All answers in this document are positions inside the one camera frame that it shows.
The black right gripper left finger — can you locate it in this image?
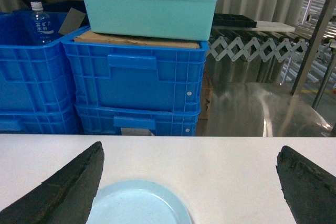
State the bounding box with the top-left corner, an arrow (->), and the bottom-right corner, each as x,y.
1,141 -> 104,223

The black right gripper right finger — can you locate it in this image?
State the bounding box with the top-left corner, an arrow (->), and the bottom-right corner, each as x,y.
276,145 -> 335,223

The light blue round plate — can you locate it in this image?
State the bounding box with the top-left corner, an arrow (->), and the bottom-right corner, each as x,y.
87,180 -> 192,223

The black compartment tray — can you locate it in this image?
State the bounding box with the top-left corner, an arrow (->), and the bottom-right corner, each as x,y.
212,13 -> 257,28

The lower right blue crate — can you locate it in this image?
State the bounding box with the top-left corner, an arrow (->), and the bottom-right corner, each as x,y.
75,103 -> 199,136

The blue crate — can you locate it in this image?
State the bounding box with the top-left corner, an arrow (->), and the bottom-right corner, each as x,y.
1,106 -> 83,134
75,103 -> 199,136
1,12 -> 76,112
62,28 -> 208,113

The lower left blue crate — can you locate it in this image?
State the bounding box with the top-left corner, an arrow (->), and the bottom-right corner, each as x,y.
1,106 -> 83,134

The upper left blue crate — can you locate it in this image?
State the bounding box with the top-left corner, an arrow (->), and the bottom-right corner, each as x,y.
1,12 -> 76,112

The expandable roller conveyor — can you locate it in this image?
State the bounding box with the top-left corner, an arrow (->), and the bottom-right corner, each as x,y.
206,27 -> 336,63

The upper right blue crate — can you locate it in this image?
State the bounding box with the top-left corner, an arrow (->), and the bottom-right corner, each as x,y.
62,28 -> 208,113

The brown cardboard sheet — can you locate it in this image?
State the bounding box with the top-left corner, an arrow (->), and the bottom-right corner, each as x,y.
73,29 -> 200,49

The clear water bottle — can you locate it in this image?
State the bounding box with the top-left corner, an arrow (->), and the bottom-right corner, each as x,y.
30,2 -> 55,45

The white flat board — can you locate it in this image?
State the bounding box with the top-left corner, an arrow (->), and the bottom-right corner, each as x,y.
247,21 -> 296,33

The grey flat panel in crate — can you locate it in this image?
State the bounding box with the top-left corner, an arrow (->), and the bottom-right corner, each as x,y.
58,8 -> 86,35

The steel table leg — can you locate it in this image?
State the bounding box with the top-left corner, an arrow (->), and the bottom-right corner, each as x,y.
290,0 -> 335,97

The teal plastic tub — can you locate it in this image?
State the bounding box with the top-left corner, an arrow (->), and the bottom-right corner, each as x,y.
84,0 -> 217,41

